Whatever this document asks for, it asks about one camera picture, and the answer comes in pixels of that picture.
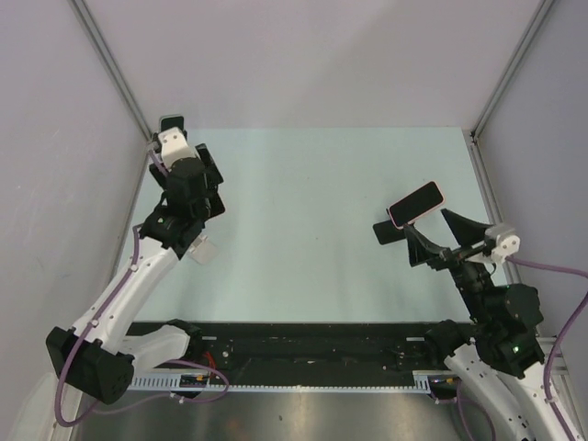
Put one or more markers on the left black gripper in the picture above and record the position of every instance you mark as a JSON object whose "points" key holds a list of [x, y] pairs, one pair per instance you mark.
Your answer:
{"points": [[211, 174]]}

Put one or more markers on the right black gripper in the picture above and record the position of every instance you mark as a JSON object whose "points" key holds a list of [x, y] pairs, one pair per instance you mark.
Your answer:
{"points": [[435, 254]]}

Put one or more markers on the white phone stand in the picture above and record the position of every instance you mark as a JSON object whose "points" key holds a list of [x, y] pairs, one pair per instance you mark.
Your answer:
{"points": [[202, 250]]}

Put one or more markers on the pink case phone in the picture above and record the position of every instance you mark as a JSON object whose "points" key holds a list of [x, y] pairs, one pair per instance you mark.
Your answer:
{"points": [[415, 205]]}

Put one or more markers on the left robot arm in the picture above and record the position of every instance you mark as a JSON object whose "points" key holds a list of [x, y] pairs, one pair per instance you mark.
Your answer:
{"points": [[94, 355]]}

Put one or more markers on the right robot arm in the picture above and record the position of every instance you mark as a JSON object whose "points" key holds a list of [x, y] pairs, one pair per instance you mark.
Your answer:
{"points": [[501, 361]]}

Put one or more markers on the black square-base phone stand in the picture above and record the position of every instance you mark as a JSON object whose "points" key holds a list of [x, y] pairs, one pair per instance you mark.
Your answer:
{"points": [[391, 230]]}

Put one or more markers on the grey case phone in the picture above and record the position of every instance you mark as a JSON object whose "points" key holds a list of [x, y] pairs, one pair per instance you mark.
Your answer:
{"points": [[171, 122]]}

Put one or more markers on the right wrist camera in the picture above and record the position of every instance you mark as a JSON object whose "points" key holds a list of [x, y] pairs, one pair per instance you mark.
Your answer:
{"points": [[501, 241]]}

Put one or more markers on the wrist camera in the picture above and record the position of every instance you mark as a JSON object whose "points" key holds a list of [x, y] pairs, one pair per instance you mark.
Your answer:
{"points": [[501, 241], [174, 147]]}

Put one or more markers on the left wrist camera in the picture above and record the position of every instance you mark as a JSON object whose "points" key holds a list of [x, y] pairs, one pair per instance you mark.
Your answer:
{"points": [[174, 147]]}

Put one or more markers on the white cable duct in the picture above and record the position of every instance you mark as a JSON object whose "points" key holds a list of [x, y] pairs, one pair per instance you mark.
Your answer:
{"points": [[197, 380]]}

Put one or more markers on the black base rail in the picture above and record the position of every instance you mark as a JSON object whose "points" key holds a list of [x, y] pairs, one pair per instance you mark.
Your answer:
{"points": [[317, 354]]}

